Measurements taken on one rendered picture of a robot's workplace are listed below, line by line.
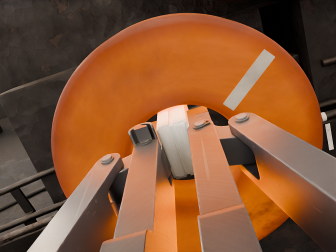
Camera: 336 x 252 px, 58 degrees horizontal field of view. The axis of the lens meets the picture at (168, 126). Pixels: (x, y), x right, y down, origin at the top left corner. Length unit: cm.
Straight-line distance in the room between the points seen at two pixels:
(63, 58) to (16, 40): 9
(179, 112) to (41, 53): 47
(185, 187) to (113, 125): 7
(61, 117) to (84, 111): 1
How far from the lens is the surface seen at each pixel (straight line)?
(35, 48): 60
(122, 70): 16
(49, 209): 60
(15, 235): 57
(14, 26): 61
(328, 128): 47
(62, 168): 18
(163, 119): 15
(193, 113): 17
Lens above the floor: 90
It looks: 19 degrees down
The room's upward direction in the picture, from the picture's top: 19 degrees counter-clockwise
